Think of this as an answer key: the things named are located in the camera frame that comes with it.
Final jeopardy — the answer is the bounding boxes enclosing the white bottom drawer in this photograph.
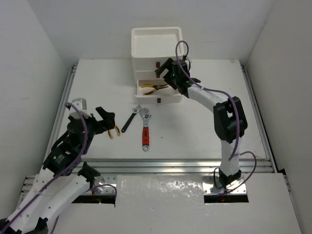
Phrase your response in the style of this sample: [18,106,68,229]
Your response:
[135,78,182,105]

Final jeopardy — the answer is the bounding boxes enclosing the yellow needle nose pliers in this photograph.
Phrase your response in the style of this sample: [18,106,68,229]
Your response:
[140,84,169,96]

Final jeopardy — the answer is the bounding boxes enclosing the white drawer cabinet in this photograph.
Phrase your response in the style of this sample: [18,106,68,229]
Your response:
[131,26,184,107]

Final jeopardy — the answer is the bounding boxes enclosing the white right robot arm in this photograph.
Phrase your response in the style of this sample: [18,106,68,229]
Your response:
[155,58,248,189]

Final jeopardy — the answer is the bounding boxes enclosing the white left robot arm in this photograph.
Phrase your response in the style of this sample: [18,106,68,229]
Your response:
[0,104,115,234]

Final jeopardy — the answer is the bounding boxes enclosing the yellow black cutting pliers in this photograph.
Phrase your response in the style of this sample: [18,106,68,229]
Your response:
[108,124,121,139]

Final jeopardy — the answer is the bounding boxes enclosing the white front cover board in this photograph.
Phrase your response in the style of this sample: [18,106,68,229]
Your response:
[55,173,301,234]

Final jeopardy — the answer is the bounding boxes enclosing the black handled adjustable wrench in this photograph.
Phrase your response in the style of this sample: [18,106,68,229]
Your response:
[121,105,141,133]

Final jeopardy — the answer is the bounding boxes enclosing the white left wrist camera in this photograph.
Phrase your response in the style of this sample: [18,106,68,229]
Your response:
[66,97,89,119]

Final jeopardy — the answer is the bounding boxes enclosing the red handled adjustable wrench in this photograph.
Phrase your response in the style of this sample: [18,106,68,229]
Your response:
[140,108,151,152]

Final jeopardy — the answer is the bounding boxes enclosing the aluminium frame rails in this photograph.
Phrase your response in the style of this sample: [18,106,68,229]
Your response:
[7,60,291,234]

